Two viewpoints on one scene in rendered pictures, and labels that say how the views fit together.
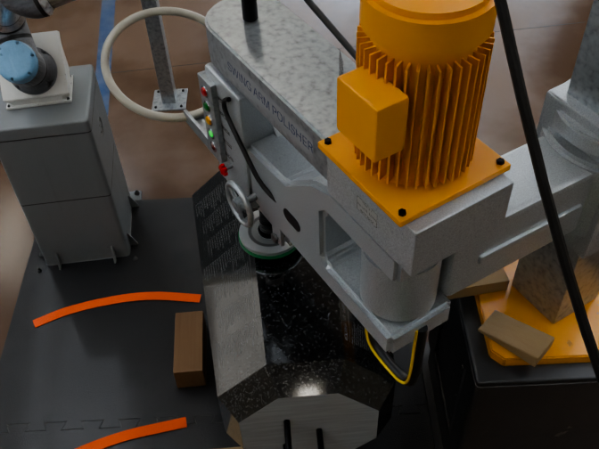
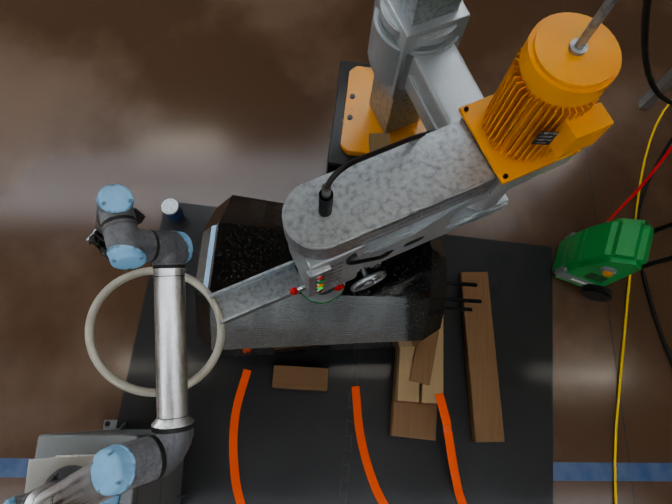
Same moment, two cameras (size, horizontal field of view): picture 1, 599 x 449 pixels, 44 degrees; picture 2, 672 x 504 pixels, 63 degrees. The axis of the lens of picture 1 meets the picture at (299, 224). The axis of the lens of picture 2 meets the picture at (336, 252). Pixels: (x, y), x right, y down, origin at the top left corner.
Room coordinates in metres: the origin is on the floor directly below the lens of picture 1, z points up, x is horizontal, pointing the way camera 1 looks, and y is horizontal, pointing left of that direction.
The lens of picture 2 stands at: (1.65, 0.68, 3.18)
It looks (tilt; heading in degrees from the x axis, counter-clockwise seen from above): 73 degrees down; 269
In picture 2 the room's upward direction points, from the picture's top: 8 degrees clockwise
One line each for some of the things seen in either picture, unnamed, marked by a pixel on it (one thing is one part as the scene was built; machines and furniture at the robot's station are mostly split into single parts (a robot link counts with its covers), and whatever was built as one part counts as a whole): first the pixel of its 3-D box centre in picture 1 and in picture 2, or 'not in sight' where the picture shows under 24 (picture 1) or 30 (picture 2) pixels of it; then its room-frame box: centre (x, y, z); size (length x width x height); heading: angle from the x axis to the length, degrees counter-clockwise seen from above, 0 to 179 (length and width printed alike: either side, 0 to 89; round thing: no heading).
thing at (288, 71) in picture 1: (326, 112); (425, 178); (1.39, -0.08, 1.60); 0.96 x 0.25 x 0.17; 31
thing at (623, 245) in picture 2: not in sight; (618, 246); (0.13, -0.37, 0.43); 0.35 x 0.35 x 0.87; 75
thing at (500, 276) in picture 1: (473, 278); (380, 154); (1.48, -0.56, 0.81); 0.20 x 0.10 x 0.05; 98
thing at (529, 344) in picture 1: (515, 333); not in sight; (1.26, -0.64, 0.80); 0.20 x 0.10 x 0.05; 45
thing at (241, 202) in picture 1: (250, 199); (364, 273); (1.52, 0.14, 1.18); 0.15 x 0.10 x 0.15; 31
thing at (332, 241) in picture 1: (332, 215); (420, 212); (1.34, -0.09, 1.28); 0.74 x 0.23 x 0.49; 31
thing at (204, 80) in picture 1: (213, 118); (318, 280); (1.69, 0.23, 1.35); 0.08 x 0.03 x 0.28; 31
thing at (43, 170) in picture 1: (69, 170); (118, 477); (2.52, 1.04, 0.43); 0.50 x 0.50 x 0.85; 6
